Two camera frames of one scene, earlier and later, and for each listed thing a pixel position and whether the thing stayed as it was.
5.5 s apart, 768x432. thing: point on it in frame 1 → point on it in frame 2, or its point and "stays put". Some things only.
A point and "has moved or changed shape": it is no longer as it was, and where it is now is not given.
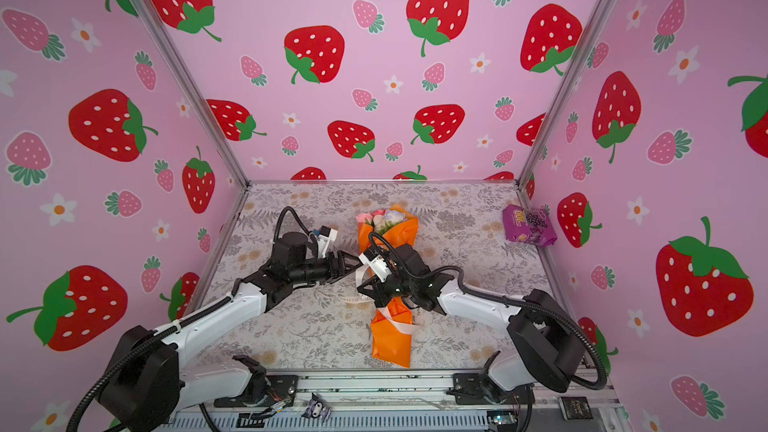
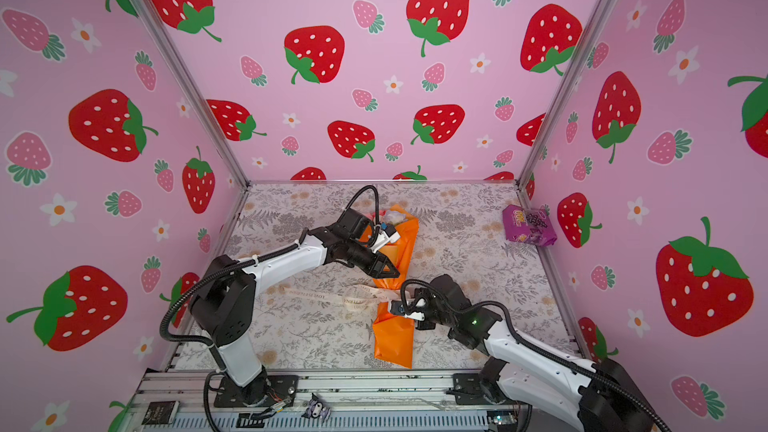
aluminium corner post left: [144, 9] stays put
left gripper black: [334, 273] → [379, 265]
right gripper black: [375, 291] → [424, 291]
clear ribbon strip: [410, 329] has moved or changed shape
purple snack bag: [533, 225] stays put
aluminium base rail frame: [395, 401] stays put
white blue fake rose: [393, 217] stays put
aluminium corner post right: [601, 12] stays put
